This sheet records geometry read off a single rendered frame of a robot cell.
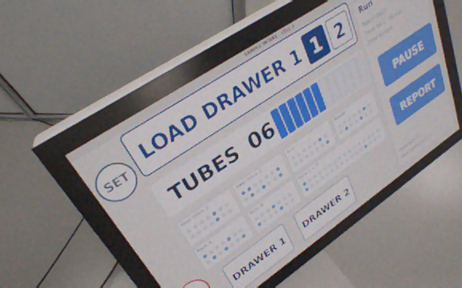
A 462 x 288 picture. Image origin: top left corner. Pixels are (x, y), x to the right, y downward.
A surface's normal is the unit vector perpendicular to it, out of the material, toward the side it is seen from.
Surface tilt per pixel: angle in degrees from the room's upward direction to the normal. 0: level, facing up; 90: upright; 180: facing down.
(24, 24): 90
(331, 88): 50
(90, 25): 90
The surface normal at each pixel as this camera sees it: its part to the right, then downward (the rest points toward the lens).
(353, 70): 0.41, 0.22
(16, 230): -0.05, -0.48
